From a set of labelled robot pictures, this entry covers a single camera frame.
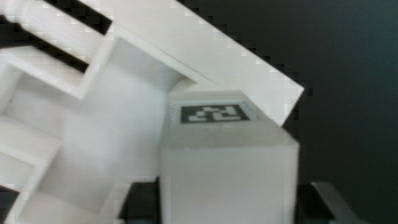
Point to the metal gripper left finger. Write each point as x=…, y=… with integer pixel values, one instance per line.
x=140, y=211

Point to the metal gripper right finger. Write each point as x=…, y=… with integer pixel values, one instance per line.
x=322, y=207

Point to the white chair leg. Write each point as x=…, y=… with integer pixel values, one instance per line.
x=227, y=162

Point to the white chair seat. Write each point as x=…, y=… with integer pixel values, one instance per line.
x=80, y=129

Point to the white U-shaped fence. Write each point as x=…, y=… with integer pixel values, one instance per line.
x=156, y=25

